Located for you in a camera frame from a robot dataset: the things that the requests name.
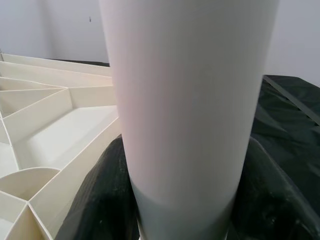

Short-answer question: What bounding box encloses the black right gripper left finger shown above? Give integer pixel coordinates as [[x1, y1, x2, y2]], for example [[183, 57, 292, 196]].
[[56, 134, 141, 240]]

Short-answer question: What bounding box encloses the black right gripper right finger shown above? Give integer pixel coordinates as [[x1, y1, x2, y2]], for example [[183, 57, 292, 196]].
[[229, 136, 320, 240]]

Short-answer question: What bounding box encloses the white plastic table top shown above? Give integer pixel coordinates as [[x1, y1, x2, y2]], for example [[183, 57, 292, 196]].
[[0, 52, 123, 240]]

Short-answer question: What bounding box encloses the white plastic table leg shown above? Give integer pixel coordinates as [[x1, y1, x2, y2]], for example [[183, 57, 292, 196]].
[[98, 0, 280, 240]]

